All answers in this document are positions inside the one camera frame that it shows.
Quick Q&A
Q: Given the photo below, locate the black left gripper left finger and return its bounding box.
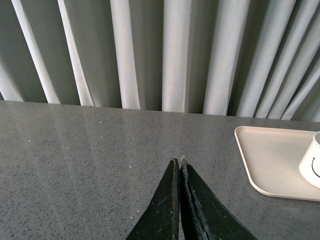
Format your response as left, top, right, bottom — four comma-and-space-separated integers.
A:
127, 158, 181, 240

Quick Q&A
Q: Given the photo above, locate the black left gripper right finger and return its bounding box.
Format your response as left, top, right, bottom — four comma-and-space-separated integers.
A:
180, 157, 256, 240

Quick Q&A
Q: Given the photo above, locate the white smiley mug black handle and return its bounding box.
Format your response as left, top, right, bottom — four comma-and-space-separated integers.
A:
299, 131, 320, 189

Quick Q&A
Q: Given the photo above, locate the beige rectangular plastic tray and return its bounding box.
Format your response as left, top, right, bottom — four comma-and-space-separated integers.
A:
234, 126, 320, 202

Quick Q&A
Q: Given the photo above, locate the white pleated curtain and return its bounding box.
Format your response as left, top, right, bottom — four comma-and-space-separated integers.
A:
0, 0, 320, 122

